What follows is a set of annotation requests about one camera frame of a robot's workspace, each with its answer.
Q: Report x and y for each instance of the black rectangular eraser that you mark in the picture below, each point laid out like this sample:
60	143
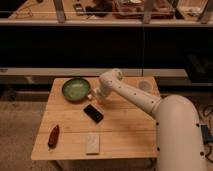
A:
93	113

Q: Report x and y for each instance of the beige rectangular sponge block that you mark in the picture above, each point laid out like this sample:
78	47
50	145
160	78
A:
92	143

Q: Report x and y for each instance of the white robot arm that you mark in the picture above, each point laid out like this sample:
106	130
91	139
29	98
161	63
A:
179	138

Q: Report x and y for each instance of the green ceramic bowl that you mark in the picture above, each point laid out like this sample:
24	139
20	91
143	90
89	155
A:
76	89

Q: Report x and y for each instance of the translucent plastic cup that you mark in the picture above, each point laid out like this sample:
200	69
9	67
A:
145	85

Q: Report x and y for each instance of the wooden table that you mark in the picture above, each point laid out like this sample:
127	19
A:
126	132

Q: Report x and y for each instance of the long wooden background bench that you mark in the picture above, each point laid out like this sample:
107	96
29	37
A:
189	13

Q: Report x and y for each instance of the plastic tray with items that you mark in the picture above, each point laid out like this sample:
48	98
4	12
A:
134	9

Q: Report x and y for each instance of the black device on bench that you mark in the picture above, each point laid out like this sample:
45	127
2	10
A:
79	9

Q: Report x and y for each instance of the blue black object right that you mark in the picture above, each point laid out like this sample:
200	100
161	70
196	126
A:
206	134

